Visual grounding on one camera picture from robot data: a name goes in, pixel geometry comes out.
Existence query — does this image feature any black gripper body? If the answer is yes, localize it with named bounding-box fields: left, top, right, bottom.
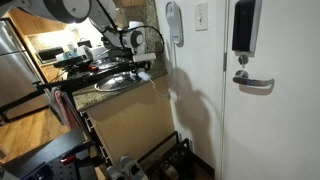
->
left=131, top=61, right=151, bottom=73

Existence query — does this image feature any white telephone cable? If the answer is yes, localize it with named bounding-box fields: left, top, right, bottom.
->
left=149, top=33, right=178, bottom=98

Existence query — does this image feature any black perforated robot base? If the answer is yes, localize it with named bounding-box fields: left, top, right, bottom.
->
left=0, top=129, right=97, bottom=180

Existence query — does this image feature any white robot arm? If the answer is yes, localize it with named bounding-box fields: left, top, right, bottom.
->
left=0, top=0, right=156, bottom=63

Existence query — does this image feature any black coffee machine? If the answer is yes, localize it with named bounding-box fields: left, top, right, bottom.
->
left=101, top=37, right=134, bottom=65

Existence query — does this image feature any round silver pan lid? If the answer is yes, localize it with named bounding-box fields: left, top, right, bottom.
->
left=95, top=71, right=140, bottom=92

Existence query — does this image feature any granite counter top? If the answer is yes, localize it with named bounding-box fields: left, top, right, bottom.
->
left=71, top=0, right=168, bottom=113

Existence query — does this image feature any pink hanging towel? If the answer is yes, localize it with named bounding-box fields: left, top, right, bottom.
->
left=50, top=87, right=78, bottom=130

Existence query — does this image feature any black microwave oven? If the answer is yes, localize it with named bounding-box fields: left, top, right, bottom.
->
left=37, top=47, right=64, bottom=63

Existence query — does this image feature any black metal shoe rack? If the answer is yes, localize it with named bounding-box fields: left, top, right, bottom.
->
left=137, top=130, right=198, bottom=180

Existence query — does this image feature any orange black clamp left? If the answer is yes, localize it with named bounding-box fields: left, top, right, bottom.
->
left=60, top=140, right=94, bottom=165

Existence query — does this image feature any grey sneaker upper right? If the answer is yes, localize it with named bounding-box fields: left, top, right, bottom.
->
left=120, top=156, right=149, bottom=180

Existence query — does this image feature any grey sneaker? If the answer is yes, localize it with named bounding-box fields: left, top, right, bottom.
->
left=107, top=166, right=126, bottom=180
left=120, top=156, right=149, bottom=180

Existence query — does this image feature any grey sneaker lower right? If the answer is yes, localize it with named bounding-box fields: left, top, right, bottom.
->
left=107, top=166, right=126, bottom=180

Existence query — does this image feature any black electronic door lock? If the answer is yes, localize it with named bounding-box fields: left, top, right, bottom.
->
left=232, top=0, right=262, bottom=52

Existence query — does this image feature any wooden upper cabinet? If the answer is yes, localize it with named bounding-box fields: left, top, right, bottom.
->
left=9, top=9, right=66, bottom=35

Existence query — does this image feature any stainless steel refrigerator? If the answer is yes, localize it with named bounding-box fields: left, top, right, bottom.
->
left=0, top=18, right=49, bottom=123

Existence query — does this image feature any white entry door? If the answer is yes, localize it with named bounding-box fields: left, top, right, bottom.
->
left=220, top=0, right=320, bottom=180

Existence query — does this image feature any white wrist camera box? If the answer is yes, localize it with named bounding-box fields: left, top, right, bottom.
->
left=132, top=53, right=156, bottom=62

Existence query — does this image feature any white wall telephone handset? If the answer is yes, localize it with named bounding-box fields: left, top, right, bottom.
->
left=165, top=1, right=183, bottom=44

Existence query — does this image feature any white light switch plate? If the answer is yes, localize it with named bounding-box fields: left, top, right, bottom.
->
left=195, top=2, right=208, bottom=31

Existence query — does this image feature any silver door lever handle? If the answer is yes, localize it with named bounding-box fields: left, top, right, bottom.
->
left=233, top=70, right=274, bottom=87

